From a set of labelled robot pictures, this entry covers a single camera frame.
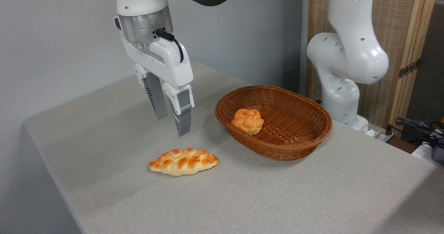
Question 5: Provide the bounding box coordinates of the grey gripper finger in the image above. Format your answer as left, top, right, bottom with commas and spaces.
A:
135, 64, 169, 120
162, 83, 195, 138

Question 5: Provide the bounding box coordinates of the brown wicker basket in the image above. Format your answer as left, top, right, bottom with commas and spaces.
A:
215, 86, 333, 162

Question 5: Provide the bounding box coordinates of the round knotted bread roll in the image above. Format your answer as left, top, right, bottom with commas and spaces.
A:
231, 109, 264, 136

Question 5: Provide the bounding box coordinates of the grey metal pot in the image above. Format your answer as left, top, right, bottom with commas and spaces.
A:
431, 137, 444, 165

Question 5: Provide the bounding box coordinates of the brass screen hinge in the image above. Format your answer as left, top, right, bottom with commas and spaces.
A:
398, 58, 421, 79

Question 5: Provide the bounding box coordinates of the long braided bread loaf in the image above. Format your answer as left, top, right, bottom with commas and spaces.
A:
148, 148, 220, 176

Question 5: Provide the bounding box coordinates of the grey tablecloth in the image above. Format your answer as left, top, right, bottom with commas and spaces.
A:
24, 61, 444, 234

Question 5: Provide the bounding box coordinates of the dark cable bundle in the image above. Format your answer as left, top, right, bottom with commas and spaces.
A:
388, 118, 444, 148

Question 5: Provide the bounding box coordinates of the wooden woven folding screen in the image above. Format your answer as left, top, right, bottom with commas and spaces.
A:
307, 0, 439, 137

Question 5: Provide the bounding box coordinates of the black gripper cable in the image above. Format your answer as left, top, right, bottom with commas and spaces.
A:
156, 29, 184, 63

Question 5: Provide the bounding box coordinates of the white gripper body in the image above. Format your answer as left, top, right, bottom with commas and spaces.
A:
120, 31, 194, 89

